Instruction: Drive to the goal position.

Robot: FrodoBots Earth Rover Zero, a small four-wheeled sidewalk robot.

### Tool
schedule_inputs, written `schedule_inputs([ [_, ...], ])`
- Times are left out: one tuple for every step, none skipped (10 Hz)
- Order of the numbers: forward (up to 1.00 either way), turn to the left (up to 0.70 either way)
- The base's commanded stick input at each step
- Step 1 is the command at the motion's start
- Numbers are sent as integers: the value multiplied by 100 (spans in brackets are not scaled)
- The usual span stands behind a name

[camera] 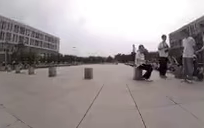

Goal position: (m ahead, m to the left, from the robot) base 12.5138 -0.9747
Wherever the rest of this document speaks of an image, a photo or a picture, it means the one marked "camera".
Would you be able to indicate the row of trees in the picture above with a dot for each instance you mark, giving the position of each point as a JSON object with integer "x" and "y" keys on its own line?
{"x": 90, "y": 59}

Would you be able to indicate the short concrete bollard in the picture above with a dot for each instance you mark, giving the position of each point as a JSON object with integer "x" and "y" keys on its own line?
{"x": 17, "y": 69}
{"x": 88, "y": 73}
{"x": 52, "y": 71}
{"x": 31, "y": 70}
{"x": 137, "y": 74}

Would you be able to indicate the distant tower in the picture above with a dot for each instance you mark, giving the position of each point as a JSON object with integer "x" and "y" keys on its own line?
{"x": 133, "y": 48}

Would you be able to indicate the grey paved plaza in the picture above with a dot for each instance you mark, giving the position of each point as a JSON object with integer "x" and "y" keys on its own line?
{"x": 103, "y": 100}

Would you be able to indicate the long pale office building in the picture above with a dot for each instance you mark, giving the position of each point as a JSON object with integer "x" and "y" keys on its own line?
{"x": 20, "y": 38}

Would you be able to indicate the grey office building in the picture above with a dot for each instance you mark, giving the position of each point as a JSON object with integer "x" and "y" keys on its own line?
{"x": 193, "y": 31}

